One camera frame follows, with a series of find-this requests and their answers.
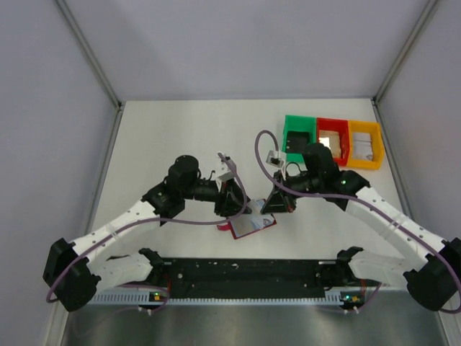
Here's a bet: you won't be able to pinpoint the white VIP card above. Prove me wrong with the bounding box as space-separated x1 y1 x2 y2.
245 200 273 230

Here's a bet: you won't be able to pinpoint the red leather card holder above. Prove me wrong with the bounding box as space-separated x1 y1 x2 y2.
217 214 277 240

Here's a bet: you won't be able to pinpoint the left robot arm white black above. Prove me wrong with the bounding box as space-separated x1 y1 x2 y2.
42 154 251 312

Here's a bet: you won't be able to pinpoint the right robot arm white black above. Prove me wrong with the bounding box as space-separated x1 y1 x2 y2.
256 143 460 314

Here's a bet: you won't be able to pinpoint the gold card in red bin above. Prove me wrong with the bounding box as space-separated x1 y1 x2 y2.
318 130 341 159

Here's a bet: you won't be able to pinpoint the white cards in yellow bin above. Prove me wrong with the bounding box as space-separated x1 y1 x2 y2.
352 132 373 161

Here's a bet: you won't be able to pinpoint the green storage bin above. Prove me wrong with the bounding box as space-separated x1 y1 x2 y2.
282 115 317 163

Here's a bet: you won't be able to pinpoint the red storage bin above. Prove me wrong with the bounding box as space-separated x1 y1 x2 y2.
316 117 350 167

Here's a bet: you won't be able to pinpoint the yellow storage bin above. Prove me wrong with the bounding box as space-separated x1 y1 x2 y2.
346 120 385 170

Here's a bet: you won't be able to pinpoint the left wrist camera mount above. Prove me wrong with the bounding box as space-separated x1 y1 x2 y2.
215 151 236 182

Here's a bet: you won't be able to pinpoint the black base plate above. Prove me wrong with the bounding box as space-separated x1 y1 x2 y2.
121 257 380 299

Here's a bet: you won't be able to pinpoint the front aluminium rail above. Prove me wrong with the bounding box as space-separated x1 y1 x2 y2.
57 259 451 291

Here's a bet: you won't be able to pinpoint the aluminium frame rail right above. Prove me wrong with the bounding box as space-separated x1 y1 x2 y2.
370 0 461 346

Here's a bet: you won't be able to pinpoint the aluminium frame rail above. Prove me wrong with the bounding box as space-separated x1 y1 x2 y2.
42 0 125 346
370 0 461 346

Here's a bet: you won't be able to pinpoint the white cable duct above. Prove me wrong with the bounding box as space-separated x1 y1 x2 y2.
89 289 364 307

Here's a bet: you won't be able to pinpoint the aluminium frame rail left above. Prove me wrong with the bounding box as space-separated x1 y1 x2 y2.
42 0 125 346

